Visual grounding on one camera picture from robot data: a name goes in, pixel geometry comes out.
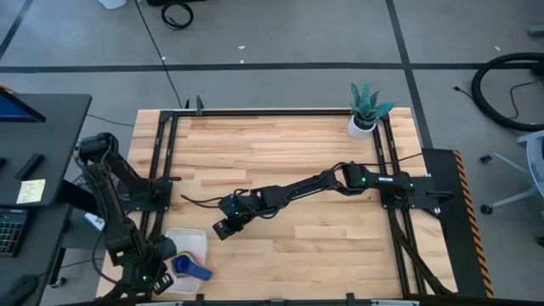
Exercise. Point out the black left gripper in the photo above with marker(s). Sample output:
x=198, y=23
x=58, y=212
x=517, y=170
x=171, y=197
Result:
x=144, y=265

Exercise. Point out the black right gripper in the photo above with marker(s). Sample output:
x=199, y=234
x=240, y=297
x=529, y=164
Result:
x=236, y=208

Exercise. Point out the dark blue measuring cup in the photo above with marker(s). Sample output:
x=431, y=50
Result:
x=182, y=264

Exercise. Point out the white plastic basket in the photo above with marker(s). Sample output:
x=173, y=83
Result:
x=191, y=242

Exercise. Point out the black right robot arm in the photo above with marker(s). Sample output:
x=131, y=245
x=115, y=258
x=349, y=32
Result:
x=297, y=189

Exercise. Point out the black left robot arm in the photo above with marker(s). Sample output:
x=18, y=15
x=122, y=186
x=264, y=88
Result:
x=119, y=229

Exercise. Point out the black clamp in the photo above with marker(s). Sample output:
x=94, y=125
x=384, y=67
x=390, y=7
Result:
x=199, y=104

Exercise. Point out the black rounded pad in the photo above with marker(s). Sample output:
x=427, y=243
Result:
x=17, y=291

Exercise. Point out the yellow sticky note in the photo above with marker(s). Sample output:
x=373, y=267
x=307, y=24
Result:
x=30, y=191

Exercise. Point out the backlit keyboard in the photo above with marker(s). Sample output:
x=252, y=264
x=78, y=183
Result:
x=10, y=234

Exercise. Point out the green plant in white pot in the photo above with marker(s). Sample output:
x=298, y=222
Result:
x=360, y=129

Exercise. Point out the black remote control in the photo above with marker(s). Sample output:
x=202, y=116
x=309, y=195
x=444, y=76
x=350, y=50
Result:
x=29, y=166

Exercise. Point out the black desk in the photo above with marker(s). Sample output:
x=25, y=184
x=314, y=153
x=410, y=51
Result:
x=51, y=140

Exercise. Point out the laptop screen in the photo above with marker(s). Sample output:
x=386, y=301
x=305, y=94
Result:
x=13, y=111

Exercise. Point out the black hazard-striped platform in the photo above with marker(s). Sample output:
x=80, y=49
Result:
x=450, y=255

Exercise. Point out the white bucket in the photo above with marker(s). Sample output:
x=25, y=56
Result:
x=111, y=3

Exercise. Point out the grey office chair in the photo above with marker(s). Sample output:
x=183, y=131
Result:
x=536, y=157

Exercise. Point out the black metal table frame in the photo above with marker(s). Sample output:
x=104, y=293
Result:
x=234, y=112

